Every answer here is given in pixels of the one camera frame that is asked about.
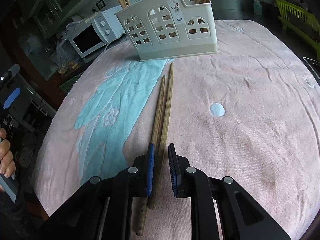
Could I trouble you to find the cream plastic utensil holder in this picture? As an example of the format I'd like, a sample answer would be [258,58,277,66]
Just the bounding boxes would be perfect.
[116,0,219,61]

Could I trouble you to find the green upper wall cabinets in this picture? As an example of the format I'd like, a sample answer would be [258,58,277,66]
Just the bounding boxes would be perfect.
[29,0,81,39]

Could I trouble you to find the person's left hand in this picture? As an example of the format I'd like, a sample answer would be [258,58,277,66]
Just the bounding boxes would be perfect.
[0,128,16,178]

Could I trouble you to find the green dish drying rack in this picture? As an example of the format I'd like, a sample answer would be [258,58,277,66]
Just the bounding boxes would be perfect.
[275,0,319,61]

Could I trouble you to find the green lower cabinet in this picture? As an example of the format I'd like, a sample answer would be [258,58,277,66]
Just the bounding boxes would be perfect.
[59,73,83,95]

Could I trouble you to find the white microwave oven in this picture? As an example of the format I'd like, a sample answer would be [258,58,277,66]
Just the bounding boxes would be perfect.
[66,5,125,58]

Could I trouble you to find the blue soap dispenser bottle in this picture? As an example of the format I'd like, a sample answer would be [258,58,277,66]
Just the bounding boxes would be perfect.
[253,0,263,16]

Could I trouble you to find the pink and blue towel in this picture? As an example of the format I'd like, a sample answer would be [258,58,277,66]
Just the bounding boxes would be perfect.
[32,20,319,239]

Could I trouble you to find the plastic bag with food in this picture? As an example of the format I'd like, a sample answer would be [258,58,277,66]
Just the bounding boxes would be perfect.
[52,39,81,75]

